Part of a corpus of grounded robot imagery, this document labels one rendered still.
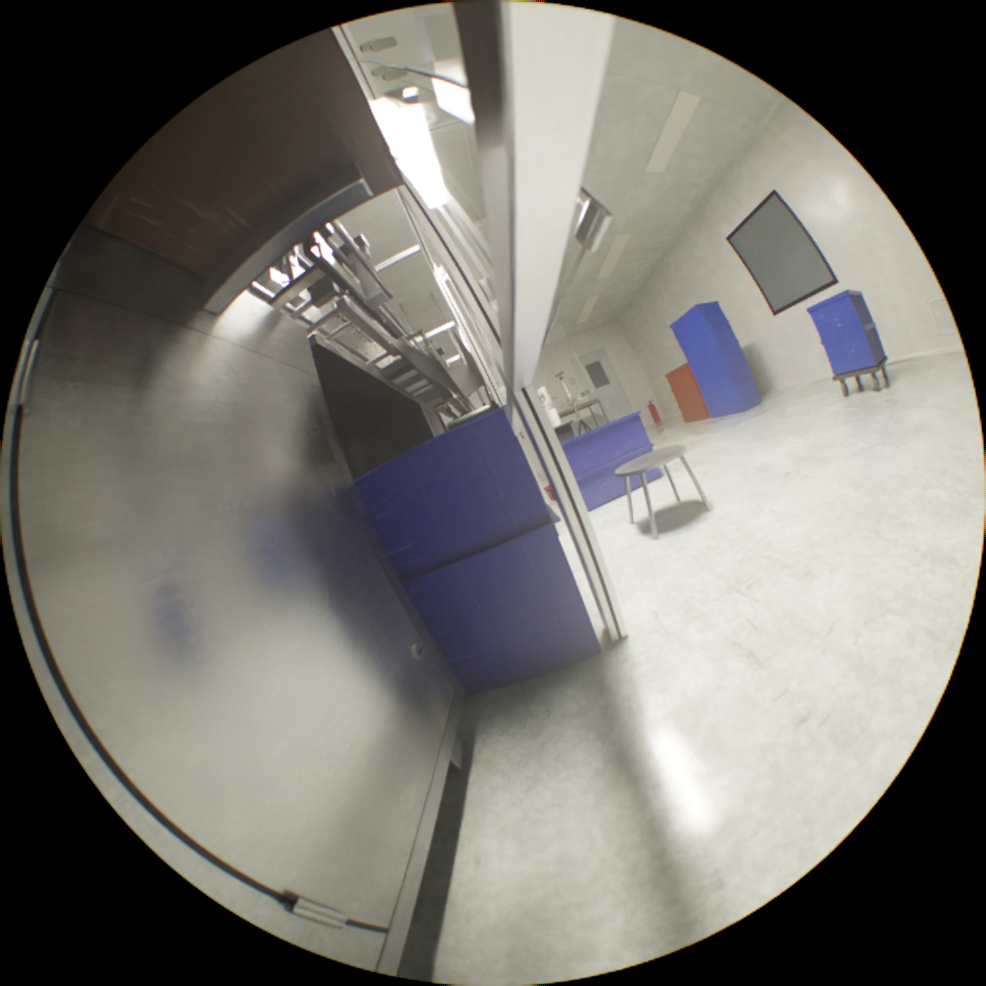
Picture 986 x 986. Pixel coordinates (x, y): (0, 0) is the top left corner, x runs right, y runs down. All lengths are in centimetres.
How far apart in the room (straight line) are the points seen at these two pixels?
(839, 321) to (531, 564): 248
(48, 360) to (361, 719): 41
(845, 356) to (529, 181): 249
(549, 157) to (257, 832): 40
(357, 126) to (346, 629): 53
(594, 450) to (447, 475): 129
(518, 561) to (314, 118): 68
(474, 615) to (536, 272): 53
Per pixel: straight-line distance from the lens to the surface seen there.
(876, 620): 65
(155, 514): 26
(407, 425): 119
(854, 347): 254
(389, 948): 40
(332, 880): 32
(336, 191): 35
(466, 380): 91
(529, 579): 53
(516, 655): 62
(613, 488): 175
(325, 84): 37
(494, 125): 15
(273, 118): 38
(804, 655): 58
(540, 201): 17
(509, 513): 50
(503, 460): 49
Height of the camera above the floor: 44
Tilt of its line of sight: 4 degrees down
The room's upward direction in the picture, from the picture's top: 24 degrees counter-clockwise
